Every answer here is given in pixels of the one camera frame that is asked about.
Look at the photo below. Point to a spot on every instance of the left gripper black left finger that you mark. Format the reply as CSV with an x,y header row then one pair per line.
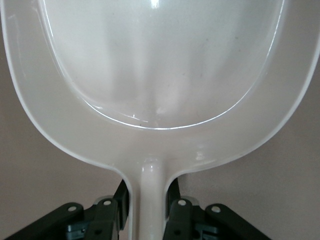
x,y
105,215

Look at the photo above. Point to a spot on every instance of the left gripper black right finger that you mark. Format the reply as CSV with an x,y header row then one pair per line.
x,y
182,215

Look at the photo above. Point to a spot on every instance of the beige plastic dustpan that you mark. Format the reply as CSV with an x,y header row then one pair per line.
x,y
160,75

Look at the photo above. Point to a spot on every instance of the brown table cover sheet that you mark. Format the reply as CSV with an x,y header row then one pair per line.
x,y
37,180

